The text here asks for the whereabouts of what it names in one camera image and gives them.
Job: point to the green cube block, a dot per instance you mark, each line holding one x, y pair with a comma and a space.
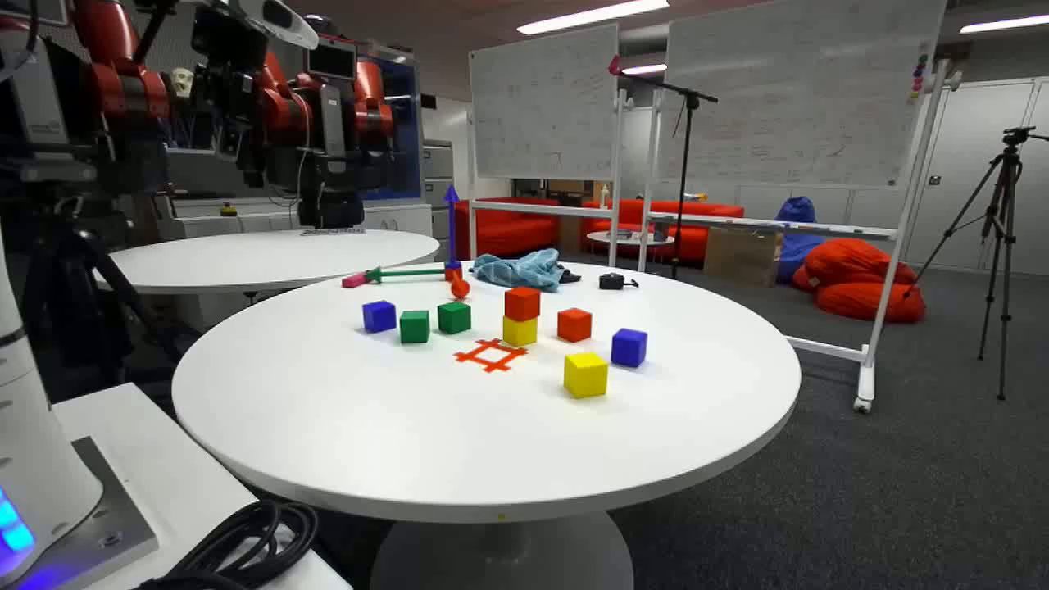
414, 326
454, 320

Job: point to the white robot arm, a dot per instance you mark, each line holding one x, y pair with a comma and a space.
34, 436

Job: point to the red cube block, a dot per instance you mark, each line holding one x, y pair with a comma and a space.
575, 326
523, 302

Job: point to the yellow cube block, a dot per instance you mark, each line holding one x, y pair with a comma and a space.
585, 375
520, 333

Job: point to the blue cube block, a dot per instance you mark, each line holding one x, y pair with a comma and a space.
628, 349
379, 314

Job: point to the light blue cloth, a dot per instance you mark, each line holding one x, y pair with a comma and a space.
520, 268

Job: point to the red sofa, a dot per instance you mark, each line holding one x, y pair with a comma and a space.
691, 214
509, 230

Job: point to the small orange toy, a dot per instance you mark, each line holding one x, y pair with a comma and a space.
461, 286

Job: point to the orange tape hash mark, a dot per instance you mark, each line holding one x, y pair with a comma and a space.
489, 355

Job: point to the small black object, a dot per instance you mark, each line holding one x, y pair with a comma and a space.
611, 280

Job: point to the purple upright marker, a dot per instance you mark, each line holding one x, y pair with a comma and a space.
449, 230

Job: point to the green marker with pink cap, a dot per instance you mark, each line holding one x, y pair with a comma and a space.
398, 272

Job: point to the round white table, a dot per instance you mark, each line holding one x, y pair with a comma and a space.
382, 436
273, 256

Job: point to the black microphone stand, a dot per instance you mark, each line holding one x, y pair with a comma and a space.
682, 165

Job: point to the cardboard box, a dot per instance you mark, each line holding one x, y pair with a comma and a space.
743, 256

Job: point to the blue beanbag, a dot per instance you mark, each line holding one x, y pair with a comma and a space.
796, 214

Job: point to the ceiling light strip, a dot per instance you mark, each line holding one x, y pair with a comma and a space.
1003, 24
591, 13

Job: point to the red and black robot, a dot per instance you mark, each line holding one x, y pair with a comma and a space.
273, 110

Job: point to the red beanbag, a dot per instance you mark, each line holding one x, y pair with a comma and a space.
863, 280

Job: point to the large whiteboard on stand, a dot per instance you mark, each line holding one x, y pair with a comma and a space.
804, 98

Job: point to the white robot mounting platform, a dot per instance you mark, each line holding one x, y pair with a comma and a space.
165, 460

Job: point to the black camera stand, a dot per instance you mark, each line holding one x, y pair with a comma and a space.
67, 297

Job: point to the black tripod with camera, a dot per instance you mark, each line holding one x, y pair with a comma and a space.
1000, 217

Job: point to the grey metal base plate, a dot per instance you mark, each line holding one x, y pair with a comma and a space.
103, 535

